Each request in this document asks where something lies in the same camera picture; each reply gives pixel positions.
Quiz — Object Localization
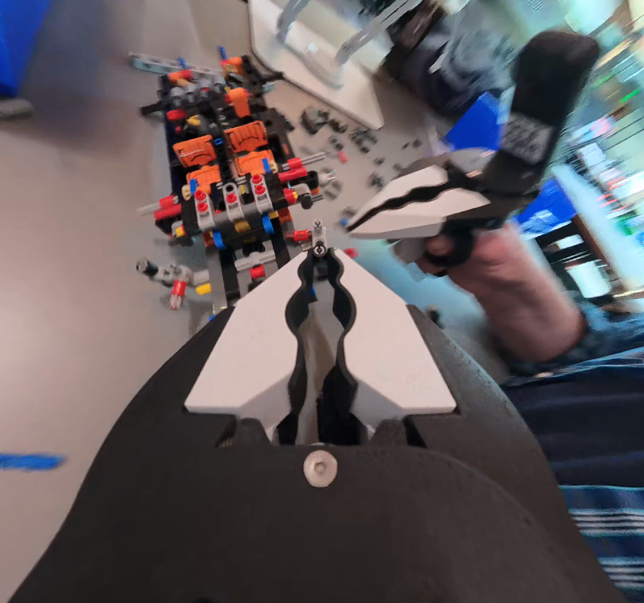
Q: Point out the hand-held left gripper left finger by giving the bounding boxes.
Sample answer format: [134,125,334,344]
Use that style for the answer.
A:
[184,250,313,444]

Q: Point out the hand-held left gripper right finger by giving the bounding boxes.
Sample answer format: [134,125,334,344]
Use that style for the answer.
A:
[322,249,457,444]

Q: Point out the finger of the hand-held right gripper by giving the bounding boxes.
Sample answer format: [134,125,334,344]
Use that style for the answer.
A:
[346,188,491,241]
[352,164,456,223]

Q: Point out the lego car chassis model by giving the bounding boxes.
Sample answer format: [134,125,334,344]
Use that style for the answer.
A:
[135,47,335,314]

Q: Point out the person's right forearm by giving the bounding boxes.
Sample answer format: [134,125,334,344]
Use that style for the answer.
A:
[503,303,644,387]

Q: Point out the scattered black lego pieces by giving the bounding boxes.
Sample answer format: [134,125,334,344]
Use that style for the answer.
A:
[299,105,443,201]

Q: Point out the long blue lego pin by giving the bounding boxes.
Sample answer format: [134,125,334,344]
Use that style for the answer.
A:
[0,453,67,472]

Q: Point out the light grey lego beam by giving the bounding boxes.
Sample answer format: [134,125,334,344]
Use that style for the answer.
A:
[128,52,222,74]

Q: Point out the person's right hand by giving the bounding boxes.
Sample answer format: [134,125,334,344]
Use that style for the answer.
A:
[418,223,587,362]

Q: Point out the person's dark clothing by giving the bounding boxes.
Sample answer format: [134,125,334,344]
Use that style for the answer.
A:
[503,351,644,603]

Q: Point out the blue plastic bin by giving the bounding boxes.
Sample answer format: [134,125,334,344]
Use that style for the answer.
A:
[0,0,67,98]

